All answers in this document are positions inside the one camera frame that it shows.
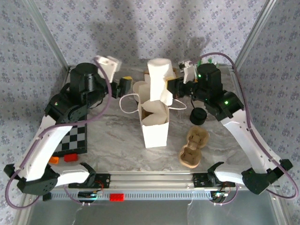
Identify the white paper napkin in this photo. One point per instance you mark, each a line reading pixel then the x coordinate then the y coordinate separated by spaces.
pixel 157 116
pixel 159 79

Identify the brown pulp cup carrier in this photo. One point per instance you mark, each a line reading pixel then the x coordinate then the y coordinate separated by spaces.
pixel 147 114
pixel 189 159

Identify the white printed paper gift bag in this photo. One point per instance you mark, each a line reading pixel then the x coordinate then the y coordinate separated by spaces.
pixel 155 136

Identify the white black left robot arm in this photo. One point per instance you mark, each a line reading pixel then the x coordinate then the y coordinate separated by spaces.
pixel 39 152

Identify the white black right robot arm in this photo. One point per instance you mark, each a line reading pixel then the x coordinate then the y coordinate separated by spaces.
pixel 248 140

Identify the black grey chessboard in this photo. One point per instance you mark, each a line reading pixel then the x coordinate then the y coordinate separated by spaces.
pixel 75 140

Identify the red toy brick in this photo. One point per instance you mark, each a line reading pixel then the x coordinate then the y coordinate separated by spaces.
pixel 117 197
pixel 70 158

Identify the orange toy block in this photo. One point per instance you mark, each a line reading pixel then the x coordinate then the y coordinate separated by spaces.
pixel 54 160

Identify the aluminium table edge rail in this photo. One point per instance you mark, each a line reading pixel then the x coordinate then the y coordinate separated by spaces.
pixel 241 93

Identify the aluminium frame post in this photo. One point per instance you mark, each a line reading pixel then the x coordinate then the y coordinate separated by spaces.
pixel 254 35
pixel 50 35

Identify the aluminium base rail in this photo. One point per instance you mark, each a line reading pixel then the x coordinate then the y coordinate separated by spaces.
pixel 152 180

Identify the small black bracket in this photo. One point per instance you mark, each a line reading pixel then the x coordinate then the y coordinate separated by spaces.
pixel 47 197

